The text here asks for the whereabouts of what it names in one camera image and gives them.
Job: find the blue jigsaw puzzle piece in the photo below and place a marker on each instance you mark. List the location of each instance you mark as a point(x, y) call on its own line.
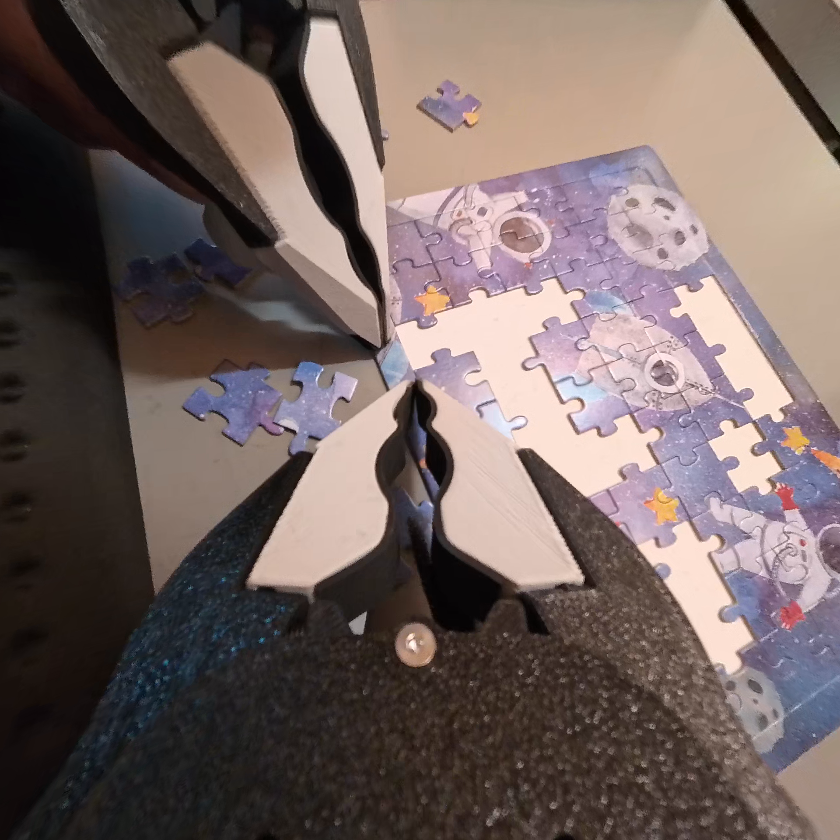
point(410, 518)
point(161, 289)
point(216, 262)
point(318, 400)
point(233, 400)

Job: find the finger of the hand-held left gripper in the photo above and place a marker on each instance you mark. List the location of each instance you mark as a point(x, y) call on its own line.
point(354, 164)
point(262, 157)

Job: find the blue jigsaw piece orange corner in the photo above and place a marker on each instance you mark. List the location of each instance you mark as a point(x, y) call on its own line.
point(449, 105)

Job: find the beige desk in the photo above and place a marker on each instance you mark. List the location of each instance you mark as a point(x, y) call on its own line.
point(558, 65)

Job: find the space jigsaw puzzle board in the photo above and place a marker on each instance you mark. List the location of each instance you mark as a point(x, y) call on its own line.
point(590, 197)

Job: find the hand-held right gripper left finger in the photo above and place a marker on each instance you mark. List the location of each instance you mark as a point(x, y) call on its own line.
point(321, 525)

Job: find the person's left hand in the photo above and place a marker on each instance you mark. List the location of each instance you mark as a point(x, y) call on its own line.
point(85, 98)

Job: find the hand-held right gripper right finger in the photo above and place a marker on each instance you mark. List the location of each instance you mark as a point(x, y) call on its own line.
point(505, 525)

